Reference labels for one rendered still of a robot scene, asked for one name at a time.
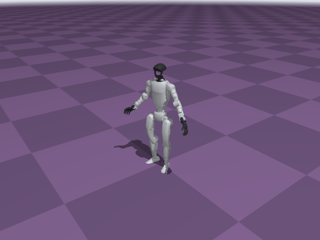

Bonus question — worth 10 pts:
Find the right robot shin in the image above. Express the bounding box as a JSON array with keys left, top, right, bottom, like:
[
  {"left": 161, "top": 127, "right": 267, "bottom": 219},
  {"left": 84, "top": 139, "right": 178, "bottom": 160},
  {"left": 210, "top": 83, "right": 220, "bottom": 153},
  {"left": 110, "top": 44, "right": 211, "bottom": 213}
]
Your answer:
[{"left": 149, "top": 139, "right": 158, "bottom": 159}]

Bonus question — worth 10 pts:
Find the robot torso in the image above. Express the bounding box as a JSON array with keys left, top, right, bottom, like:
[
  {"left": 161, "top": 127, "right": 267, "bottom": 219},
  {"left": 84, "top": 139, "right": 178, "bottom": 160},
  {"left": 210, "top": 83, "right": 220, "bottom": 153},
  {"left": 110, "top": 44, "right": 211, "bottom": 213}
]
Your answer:
[{"left": 150, "top": 77, "right": 170, "bottom": 122}]

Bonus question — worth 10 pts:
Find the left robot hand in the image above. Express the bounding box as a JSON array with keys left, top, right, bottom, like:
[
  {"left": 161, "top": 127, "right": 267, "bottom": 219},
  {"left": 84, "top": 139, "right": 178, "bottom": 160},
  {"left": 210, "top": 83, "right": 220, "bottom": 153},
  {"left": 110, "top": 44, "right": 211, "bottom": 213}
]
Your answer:
[{"left": 180, "top": 117, "right": 188, "bottom": 136}]

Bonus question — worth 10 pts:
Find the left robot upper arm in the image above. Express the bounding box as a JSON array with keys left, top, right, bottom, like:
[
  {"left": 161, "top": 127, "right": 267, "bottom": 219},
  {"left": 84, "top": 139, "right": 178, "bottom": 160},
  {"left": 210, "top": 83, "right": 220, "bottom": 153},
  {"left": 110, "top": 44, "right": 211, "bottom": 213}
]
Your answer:
[{"left": 166, "top": 83, "right": 179, "bottom": 107}]

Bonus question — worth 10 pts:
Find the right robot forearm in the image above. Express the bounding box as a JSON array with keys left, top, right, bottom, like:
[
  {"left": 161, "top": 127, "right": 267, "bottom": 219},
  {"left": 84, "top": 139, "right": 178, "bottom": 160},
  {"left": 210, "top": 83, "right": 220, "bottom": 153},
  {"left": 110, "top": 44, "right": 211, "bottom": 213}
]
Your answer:
[{"left": 133, "top": 95, "right": 145, "bottom": 110}]

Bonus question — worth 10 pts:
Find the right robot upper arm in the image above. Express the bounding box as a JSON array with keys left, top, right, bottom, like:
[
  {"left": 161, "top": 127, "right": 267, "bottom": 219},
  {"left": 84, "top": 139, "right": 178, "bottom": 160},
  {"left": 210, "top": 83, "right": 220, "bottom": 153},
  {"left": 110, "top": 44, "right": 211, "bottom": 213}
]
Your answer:
[{"left": 142, "top": 79, "right": 153, "bottom": 100}]

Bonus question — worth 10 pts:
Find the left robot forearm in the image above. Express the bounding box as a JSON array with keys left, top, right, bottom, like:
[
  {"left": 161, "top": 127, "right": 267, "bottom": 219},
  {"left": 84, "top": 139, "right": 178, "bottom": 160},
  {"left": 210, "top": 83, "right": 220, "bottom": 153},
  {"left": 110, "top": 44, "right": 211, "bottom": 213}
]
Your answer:
[{"left": 176, "top": 100, "right": 186, "bottom": 121}]

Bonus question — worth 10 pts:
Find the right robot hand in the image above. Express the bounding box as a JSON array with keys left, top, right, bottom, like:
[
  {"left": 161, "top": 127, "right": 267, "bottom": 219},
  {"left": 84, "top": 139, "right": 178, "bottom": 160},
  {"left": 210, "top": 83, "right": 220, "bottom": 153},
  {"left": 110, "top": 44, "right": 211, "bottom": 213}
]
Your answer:
[{"left": 124, "top": 105, "right": 135, "bottom": 115}]

